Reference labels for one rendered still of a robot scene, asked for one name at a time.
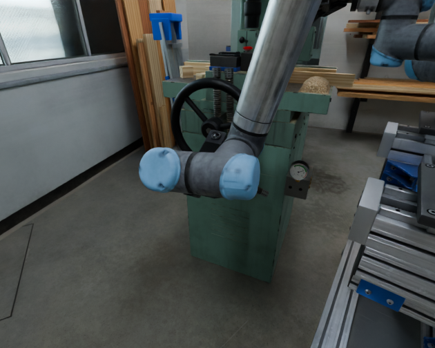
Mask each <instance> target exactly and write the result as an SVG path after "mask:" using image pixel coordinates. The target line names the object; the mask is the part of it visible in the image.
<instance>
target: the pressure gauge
mask: <svg viewBox="0 0 435 348"><path fill-rule="evenodd" d="M298 171H299V173H298ZM301 171H302V172H301ZM289 174H290V176H291V177H292V178H293V179H295V180H296V182H299V181H300V180H304V179H305V178H307V176H308V174H309V166H308V164H307V163H306V162H303V161H301V160H298V161H295V162H293V163H292V165H291V167H290V168H289Z"/></svg>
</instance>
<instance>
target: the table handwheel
mask: <svg viewBox="0 0 435 348"><path fill-rule="evenodd" d="M203 88H214V89H218V90H221V91H224V92H226V93H227V94H229V95H230V96H232V97H233V98H234V99H235V100H236V101H237V102H238V101H239V98H240V94H241V92H242V91H241V90H240V89H239V88H238V87H236V86H234V85H233V84H231V83H229V82H227V81H225V80H223V79H218V78H212V77H207V78H201V79H197V80H195V81H192V82H191V83H189V84H187V85H186V86H185V87H183V89H181V91H180V92H179V93H178V94H177V97H176V98H175V101H174V102H173V106H172V109H171V128H172V131H173V135H174V138H175V141H176V142H177V145H178V146H179V148H180V149H181V150H182V151H192V150H191V148H190V147H189V146H188V144H187V143H186V141H185V139H184V137H183V135H182V132H181V128H180V111H181V108H182V105H183V103H184V102H186V103H187V104H188V105H189V106H190V107H191V108H192V109H193V110H194V111H195V113H196V114H197V115H198V117H199V118H200V119H201V120H202V121H203V123H202V125H201V132H202V134H203V136H204V137H205V138H206V137H207V136H208V134H209V132H210V131H211V130H215V131H221V132H223V131H224V130H225V129H230V127H231V124H232V123H227V116H226V115H227V113H226V112H225V113H224V114H222V115H221V117H211V118H209V119H208V118H207V117H206V116H205V115H204V113H203V112H202V111H201V110H200V109H199V108H198V107H197V106H196V105H195V104H194V102H193V101H192V100H191V98H190V97H189V95H191V94H192V93H194V92H195V91H197V90H200V89H203Z"/></svg>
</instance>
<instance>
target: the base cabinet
mask: <svg viewBox="0 0 435 348"><path fill-rule="evenodd" d="M308 118H309V113H307V116H306V117H305V120H304V122H303V124H302V127H301V129H300V131H299V133H298V136H297V137H296V140H295V142H294V144H293V146H292V148H285V147H280V146H272V145H268V144H265V145H264V148H263V151H262V152H261V154H260V155H259V157H258V160H259V163H260V181H259V185H258V186H259V187H260V188H263V189H264V190H266V191H268V192H269V194H268V195H267V197H264V196H262V195H259V193H257V195H256V196H255V197H254V198H253V199H251V200H227V199H225V198H216V199H214V198H211V197H205V196H202V195H201V197H200V198H196V197H192V196H190V195H187V196H186V198H187V209H188V227H189V237H190V247H191V255H192V256H194V257H197V258H200V259H202V260H206V261H208V262H212V263H214V264H217V265H220V266H222V267H226V268H228V269H231V270H234V271H237V272H239V273H243V274H245V275H248V276H251V277H253V278H257V279H259V280H263V281H265V282H268V283H271V280H272V277H273V273H274V270H275V267H276V263H277V261H278V256H279V254H280V250H281V247H282V243H283V240H284V236H285V233H286V230H287V226H288V223H289V219H290V216H291V210H292V206H293V199H294V197H291V196H288V195H284V187H285V182H286V177H287V173H288V172H289V168H290V166H291V163H292V162H295V161H298V160H301V156H302V149H303V144H304V140H305V133H306V129H307V122H308ZM182 135H183V137H184V139H185V141H186V143H187V144H188V146H189V147H190V148H191V150H192V151H193V152H199V150H200V149H201V147H202V145H203V143H204V141H205V139H206V138H205V137H204V136H203V134H199V133H190V132H186V131H182Z"/></svg>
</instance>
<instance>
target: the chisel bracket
mask: <svg viewBox="0 0 435 348"><path fill-rule="evenodd" d="M259 33H260V30H238V47H237V51H238V52H245V50H244V49H243V47H244V46H251V47H253V49H251V50H250V52H253V51H254V48H255V45H256V42H257V39H258V35H259ZM240 37H244V38H245V39H247V40H248V42H247V43H245V42H244V43H240V42H239V38H240Z"/></svg>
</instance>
